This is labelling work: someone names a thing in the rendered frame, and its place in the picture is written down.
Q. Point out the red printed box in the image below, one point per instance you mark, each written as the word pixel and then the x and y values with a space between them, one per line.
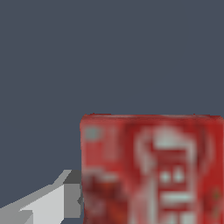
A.
pixel 151 172

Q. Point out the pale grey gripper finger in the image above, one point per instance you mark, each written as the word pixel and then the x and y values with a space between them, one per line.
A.
pixel 46 201

